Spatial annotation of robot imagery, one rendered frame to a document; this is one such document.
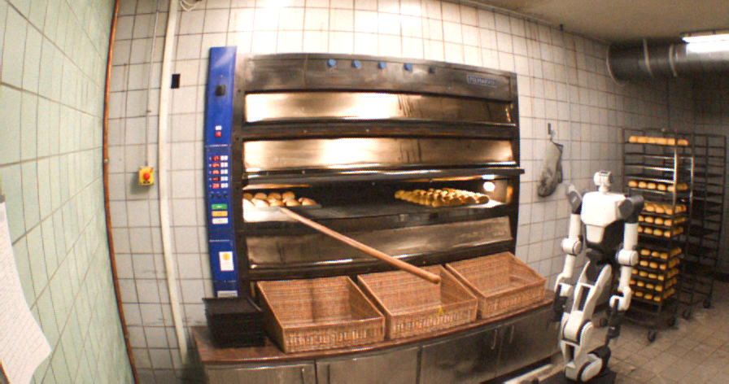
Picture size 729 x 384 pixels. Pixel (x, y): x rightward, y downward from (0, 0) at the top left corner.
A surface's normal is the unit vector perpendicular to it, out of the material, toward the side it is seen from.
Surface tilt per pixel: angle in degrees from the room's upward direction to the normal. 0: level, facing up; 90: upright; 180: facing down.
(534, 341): 87
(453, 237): 72
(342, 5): 90
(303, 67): 90
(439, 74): 90
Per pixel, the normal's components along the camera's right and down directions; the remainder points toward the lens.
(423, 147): 0.38, -0.26
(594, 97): 0.40, 0.08
